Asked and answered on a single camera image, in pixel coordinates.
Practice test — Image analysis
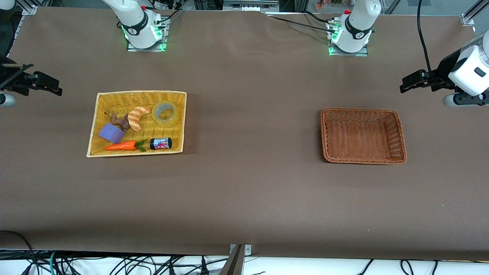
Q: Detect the small black can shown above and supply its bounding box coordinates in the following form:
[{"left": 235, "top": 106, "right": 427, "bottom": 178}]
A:
[{"left": 150, "top": 137, "right": 173, "bottom": 150}]

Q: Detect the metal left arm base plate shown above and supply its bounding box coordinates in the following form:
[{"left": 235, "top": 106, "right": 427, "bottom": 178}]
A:
[{"left": 328, "top": 19, "right": 369, "bottom": 57}]

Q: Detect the brown wicker basket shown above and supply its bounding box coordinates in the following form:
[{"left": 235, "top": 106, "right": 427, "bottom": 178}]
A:
[{"left": 320, "top": 107, "right": 407, "bottom": 165}]

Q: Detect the aluminium profile leg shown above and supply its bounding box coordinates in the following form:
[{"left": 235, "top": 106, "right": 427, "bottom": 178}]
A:
[{"left": 219, "top": 244, "right": 245, "bottom": 275}]

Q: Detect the metal table edge bracket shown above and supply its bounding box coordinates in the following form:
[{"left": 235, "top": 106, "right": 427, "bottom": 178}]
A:
[{"left": 229, "top": 244, "right": 252, "bottom": 256}]

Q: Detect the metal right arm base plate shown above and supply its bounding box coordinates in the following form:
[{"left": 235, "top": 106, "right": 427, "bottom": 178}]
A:
[{"left": 127, "top": 17, "right": 169, "bottom": 52}]

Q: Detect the grey background box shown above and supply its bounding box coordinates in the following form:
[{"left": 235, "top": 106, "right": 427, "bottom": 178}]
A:
[{"left": 223, "top": 0, "right": 280, "bottom": 12}]

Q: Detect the black base power cable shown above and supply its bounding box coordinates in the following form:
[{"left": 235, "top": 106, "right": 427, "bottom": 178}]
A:
[{"left": 267, "top": 11, "right": 337, "bottom": 34}]

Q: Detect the toy croissant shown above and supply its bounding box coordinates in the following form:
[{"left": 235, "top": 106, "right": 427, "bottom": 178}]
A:
[{"left": 127, "top": 106, "right": 152, "bottom": 131}]

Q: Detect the clear yellowish tape roll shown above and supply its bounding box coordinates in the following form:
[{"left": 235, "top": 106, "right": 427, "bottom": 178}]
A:
[{"left": 152, "top": 101, "right": 180, "bottom": 128}]

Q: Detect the black looping floor cable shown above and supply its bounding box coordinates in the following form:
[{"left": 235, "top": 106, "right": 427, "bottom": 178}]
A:
[{"left": 0, "top": 230, "right": 38, "bottom": 275}]

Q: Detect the purple cube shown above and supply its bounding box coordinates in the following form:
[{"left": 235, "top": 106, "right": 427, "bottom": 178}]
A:
[{"left": 99, "top": 123, "right": 125, "bottom": 144}]

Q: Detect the brown dried leaf toy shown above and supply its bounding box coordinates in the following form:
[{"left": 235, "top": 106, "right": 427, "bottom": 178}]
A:
[{"left": 105, "top": 112, "right": 130, "bottom": 132}]

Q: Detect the yellow wicker basket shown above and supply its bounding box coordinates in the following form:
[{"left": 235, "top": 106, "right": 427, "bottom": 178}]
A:
[{"left": 86, "top": 90, "right": 187, "bottom": 158}]

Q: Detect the orange toy carrot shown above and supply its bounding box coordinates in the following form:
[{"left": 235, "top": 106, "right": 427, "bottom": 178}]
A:
[{"left": 105, "top": 140, "right": 147, "bottom": 152}]

